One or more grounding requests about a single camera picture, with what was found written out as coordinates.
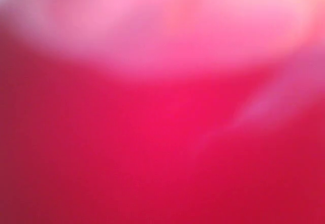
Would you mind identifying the artificial red anthurium plant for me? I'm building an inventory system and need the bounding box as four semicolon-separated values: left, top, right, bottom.
1;0;324;223

